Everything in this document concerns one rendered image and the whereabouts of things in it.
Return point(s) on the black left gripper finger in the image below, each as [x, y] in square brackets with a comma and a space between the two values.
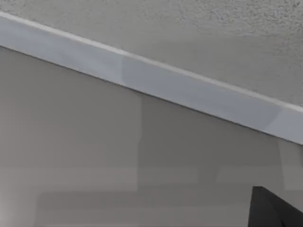
[267, 210]

